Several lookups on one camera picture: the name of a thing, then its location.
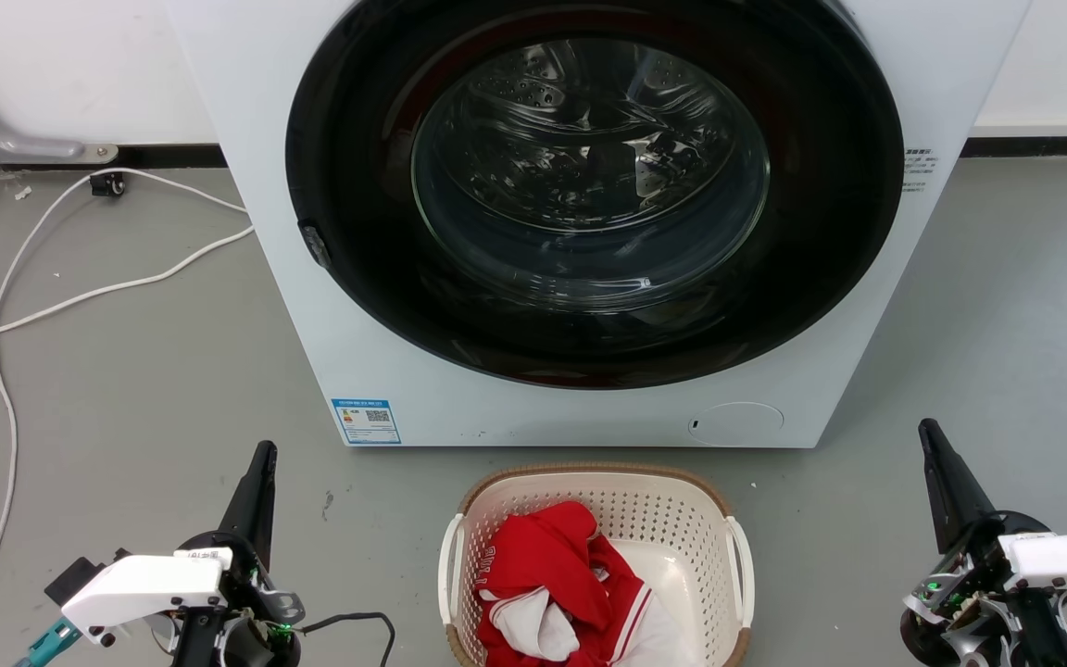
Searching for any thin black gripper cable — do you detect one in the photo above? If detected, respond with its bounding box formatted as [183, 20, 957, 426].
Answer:
[298, 611, 397, 667]

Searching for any grey wall pipe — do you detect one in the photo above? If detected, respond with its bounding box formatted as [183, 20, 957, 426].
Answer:
[0, 46, 119, 166]

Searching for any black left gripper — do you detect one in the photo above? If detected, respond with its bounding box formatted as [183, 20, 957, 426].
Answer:
[170, 441, 305, 667]

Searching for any cream perforated laundry basket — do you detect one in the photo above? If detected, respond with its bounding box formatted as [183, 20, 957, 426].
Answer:
[437, 463, 757, 667]

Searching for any white power cable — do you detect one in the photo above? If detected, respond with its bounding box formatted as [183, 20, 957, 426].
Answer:
[0, 224, 257, 354]
[0, 169, 250, 666]

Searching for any small printed text label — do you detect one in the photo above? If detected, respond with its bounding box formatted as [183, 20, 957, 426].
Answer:
[901, 146, 940, 194]

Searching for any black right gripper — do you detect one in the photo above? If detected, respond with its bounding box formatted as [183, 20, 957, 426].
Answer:
[898, 419, 1067, 667]

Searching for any blue energy label sticker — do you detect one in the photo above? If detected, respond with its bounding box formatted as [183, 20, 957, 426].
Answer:
[331, 398, 402, 446]

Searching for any round white filter cover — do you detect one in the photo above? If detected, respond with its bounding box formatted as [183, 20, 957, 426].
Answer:
[688, 402, 785, 447]

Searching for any white front-load washing machine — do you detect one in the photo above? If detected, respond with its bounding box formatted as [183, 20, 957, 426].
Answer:
[166, 0, 1035, 449]

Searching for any red and white garment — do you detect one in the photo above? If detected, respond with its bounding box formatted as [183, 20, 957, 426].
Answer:
[473, 501, 706, 667]

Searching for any black round washer door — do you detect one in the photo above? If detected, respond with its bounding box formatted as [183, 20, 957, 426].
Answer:
[285, 0, 906, 390]

